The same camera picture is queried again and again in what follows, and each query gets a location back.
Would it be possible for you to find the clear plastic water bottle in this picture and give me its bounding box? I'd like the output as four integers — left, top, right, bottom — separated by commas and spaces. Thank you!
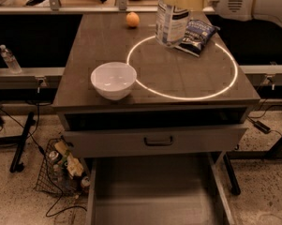
156, 0, 190, 48

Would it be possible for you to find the grey drawer cabinet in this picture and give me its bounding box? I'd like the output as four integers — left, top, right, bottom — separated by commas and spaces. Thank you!
52, 11, 261, 225

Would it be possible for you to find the small water bottle on ledge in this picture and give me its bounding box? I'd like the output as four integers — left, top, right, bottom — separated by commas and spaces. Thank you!
0, 45, 22, 74

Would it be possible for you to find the open middle drawer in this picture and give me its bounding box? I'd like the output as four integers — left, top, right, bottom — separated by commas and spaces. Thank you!
85, 154, 236, 225

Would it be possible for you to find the dark blue chip bag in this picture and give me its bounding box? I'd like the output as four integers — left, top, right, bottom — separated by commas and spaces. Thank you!
176, 20, 219, 57

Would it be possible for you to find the orange fruit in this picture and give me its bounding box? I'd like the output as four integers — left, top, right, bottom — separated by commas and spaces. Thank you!
126, 12, 140, 28

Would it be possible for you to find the white bowl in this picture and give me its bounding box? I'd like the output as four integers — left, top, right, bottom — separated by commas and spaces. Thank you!
90, 62, 137, 100

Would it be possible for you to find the black power adapter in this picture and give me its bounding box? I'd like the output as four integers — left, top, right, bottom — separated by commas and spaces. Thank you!
253, 121, 271, 134

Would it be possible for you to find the crumpled yellow wrapper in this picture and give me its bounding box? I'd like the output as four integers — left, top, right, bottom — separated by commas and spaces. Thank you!
67, 154, 83, 176

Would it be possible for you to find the soda can in basket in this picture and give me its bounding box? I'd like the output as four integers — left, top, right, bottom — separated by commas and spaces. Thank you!
49, 151, 60, 164

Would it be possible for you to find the black table leg stand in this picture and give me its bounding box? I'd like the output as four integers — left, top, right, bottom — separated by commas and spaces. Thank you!
0, 112, 35, 173

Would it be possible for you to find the top drawer with handle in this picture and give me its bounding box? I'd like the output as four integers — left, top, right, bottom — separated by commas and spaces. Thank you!
63, 125, 246, 158

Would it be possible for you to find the black wire basket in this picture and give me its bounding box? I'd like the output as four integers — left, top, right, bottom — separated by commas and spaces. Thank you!
36, 139, 86, 197

